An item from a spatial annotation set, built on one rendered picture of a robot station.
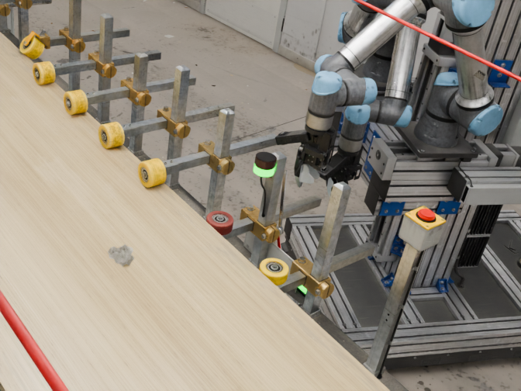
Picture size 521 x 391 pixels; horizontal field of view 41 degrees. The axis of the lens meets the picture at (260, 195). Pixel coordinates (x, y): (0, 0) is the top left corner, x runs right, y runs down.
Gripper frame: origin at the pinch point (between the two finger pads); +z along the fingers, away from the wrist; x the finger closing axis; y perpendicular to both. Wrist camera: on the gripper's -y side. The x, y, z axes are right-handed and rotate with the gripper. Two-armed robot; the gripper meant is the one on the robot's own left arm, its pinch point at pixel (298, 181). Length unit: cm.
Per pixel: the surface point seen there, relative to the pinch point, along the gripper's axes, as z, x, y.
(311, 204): 15.5, 14.7, 0.1
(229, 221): 9.9, -18.8, -11.0
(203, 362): 11, -68, 14
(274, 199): 4.3, -7.4, -3.4
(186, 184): 101, 107, -107
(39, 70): 4, 4, -110
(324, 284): 16.5, -17.2, 21.2
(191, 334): 11, -62, 7
